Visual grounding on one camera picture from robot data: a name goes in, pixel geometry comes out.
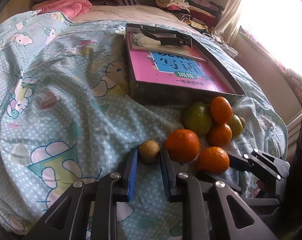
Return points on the pile of folded clothes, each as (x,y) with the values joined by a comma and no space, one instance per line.
(201,15)

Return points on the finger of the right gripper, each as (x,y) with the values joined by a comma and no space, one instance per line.
(277,165)
(245,163)

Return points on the pink quilt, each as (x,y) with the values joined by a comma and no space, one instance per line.
(70,8)

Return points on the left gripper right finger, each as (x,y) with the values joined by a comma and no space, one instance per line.
(182,187)

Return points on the cream curtain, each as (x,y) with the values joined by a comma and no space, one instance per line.
(227,28)

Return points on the small green fruit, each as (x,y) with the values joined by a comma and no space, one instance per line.
(236,125)

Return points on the large orange tangerine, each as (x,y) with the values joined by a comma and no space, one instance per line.
(183,145)

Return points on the pink Chinese workbook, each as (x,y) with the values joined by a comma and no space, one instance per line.
(167,69)

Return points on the Hello Kitty blue quilt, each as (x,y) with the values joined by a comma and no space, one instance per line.
(66,114)

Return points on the small brown kiwi fruit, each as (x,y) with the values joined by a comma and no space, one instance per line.
(242,120)

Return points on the orange tangerine front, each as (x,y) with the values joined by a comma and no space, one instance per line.
(213,160)

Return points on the black gripper part in box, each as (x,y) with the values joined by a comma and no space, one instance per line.
(165,36)

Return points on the orange tangerine top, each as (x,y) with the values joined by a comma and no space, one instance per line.
(221,110)

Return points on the large green fruit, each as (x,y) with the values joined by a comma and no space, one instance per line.
(197,118)

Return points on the striped purple pillow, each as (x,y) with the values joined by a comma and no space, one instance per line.
(116,3)

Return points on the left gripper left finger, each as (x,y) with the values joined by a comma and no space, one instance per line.
(116,187)

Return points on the small brown longan fruit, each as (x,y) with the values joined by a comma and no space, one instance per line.
(149,151)

